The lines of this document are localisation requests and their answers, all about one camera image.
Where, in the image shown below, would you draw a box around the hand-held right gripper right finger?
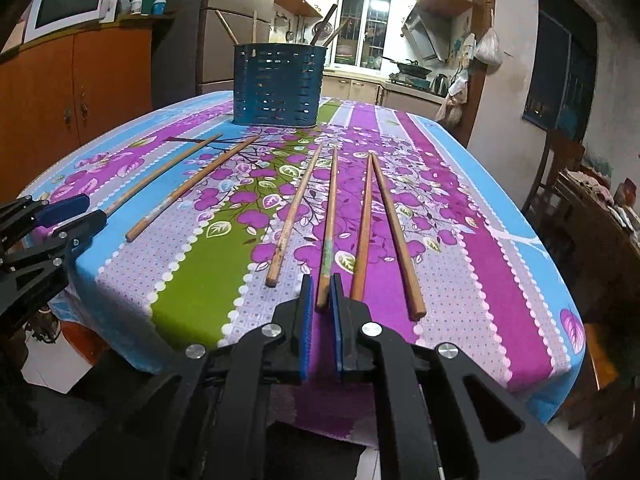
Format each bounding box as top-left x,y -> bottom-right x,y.
330,273 -> 587,480

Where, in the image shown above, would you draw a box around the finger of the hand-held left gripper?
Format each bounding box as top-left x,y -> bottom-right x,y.
0,210 -> 110,318
0,193 -> 92,233

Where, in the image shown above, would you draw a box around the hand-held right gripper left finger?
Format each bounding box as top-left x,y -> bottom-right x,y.
60,275 -> 315,480

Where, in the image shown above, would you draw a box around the brown chopstick green mark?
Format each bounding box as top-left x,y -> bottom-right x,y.
315,147 -> 341,311

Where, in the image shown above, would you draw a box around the group of wooden chopsticks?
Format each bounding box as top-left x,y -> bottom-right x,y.
125,135 -> 427,322

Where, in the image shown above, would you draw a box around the blue perforated utensil holder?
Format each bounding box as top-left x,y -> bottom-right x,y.
232,42 -> 328,128

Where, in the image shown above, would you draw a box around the orange wooden cabinet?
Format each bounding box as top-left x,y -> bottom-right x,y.
0,10 -> 177,201

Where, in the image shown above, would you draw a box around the floral striped tablecloth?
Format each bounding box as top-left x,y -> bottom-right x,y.
17,91 -> 587,448

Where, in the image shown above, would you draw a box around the person's dark clothing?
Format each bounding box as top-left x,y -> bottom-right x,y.
0,345 -> 151,480

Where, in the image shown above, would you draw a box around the grey refrigerator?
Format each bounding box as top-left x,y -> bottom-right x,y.
140,0 -> 283,106

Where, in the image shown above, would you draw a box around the white microwave oven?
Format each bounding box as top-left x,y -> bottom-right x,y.
22,0 -> 123,43

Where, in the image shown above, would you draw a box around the beige kitchen base cabinets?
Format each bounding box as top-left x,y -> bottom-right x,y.
322,71 -> 446,122

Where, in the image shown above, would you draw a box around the hanging cloth bags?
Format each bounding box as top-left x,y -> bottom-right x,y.
434,35 -> 472,129

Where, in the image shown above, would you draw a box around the dark wooden dining table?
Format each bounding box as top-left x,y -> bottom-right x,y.
550,170 -> 640,321

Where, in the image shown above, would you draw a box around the black wok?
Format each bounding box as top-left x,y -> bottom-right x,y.
381,56 -> 433,77

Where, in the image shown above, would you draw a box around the wooden chair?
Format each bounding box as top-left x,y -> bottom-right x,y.
520,129 -> 586,231

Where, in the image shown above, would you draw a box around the white cloth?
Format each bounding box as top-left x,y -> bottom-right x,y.
567,169 -> 613,206

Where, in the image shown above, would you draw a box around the barred kitchen window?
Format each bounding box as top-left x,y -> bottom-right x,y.
332,0 -> 394,68

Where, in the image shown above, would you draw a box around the steel range hood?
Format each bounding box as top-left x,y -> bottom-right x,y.
401,5 -> 453,64

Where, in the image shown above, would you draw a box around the hanging white plastic bag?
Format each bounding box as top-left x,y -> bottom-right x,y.
473,10 -> 504,67

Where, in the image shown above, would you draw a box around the dark window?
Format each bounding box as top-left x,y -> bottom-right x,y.
522,0 -> 599,145

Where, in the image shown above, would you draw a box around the brown door frame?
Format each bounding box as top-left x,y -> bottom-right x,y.
452,0 -> 498,148

